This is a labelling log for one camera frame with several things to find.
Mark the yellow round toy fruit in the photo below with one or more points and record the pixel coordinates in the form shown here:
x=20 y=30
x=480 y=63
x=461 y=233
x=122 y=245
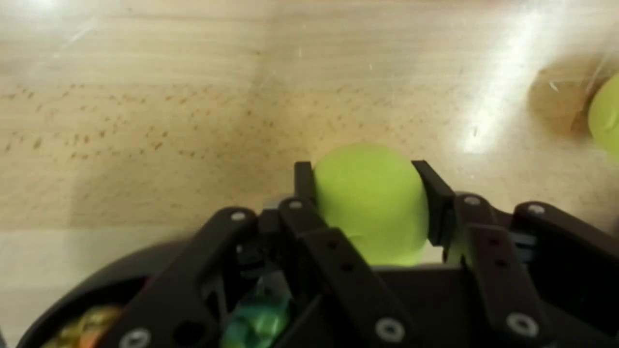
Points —
x=374 y=201

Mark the black plastic bowl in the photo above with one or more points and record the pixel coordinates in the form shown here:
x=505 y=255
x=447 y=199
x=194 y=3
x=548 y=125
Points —
x=97 y=284

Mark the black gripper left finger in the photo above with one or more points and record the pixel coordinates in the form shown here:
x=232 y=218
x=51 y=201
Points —
x=335 y=284

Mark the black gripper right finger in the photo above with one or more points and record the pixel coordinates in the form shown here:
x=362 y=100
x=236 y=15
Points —
x=515 y=278

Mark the yellow-green ball with dent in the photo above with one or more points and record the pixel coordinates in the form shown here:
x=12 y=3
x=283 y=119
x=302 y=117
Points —
x=608 y=117

